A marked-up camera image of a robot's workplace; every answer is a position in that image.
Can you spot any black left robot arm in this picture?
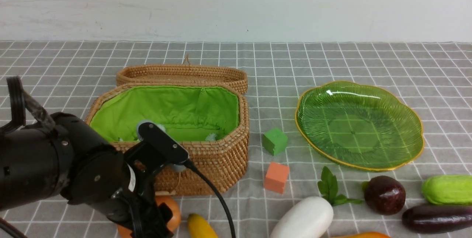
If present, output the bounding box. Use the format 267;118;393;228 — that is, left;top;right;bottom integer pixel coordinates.
1;76;173;238

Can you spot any woven wicker basket green lining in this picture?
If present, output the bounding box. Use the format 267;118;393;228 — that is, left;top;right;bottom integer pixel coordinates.
85;82;250;196

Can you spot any dark purple eggplant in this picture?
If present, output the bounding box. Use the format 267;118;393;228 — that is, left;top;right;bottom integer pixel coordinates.
402;204;472;234

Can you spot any orange carrot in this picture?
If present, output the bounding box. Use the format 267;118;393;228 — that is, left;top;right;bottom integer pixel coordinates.
332;231;391;238

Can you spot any woven wicker basket lid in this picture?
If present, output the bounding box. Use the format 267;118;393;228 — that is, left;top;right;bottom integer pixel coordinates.
116;56;248;95

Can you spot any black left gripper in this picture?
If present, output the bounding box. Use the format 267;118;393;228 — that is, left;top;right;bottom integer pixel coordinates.
97;142;174;238

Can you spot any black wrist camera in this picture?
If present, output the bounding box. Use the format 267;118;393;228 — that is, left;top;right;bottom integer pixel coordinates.
136;119;191;173

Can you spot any light green cucumber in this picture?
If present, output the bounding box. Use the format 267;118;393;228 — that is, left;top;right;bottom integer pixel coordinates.
421;175;472;206

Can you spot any yellow banana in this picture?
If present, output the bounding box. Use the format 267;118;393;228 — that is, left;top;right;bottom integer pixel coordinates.
187;213;218;238

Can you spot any green foam cube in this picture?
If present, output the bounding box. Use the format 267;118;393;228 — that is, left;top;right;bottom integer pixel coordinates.
262;127;288;156

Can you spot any grey checked tablecloth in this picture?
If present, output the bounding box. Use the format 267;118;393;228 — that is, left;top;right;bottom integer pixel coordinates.
0;41;472;238

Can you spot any orange foam cube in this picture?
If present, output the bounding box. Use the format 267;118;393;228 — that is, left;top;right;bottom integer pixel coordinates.
264;161;289;194

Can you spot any dark purple round fruit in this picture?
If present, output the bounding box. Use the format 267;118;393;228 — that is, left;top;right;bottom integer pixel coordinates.
361;175;406;216

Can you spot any white radish with green leaves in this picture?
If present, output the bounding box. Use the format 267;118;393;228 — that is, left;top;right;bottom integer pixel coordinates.
270;166;363;238

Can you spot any black camera cable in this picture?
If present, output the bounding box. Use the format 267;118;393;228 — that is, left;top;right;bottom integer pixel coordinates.
183;160;236;238

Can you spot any brown potato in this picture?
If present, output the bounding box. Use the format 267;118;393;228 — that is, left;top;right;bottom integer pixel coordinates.
108;195;179;238

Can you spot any green glass leaf plate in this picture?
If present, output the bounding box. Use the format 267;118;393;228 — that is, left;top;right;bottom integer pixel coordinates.
294;81;425;172

